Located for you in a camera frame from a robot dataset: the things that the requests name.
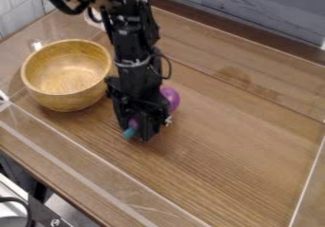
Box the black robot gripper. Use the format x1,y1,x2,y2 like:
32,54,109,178
103,61,172,143

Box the purple toy eggplant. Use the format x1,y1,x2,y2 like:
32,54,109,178
121,86,180,140

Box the brown wooden bowl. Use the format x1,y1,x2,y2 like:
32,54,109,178
20,39,112,112

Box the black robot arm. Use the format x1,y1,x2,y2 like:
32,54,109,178
49,0,172,142

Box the black cable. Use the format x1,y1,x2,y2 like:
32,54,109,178
149,51,172,81

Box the clear acrylic tray wall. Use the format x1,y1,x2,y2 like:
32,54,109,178
0,0,325,227

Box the clear acrylic corner bracket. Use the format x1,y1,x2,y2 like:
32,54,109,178
84,7,105,31

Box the black metal table bracket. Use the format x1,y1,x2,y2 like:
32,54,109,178
28,196,73,227

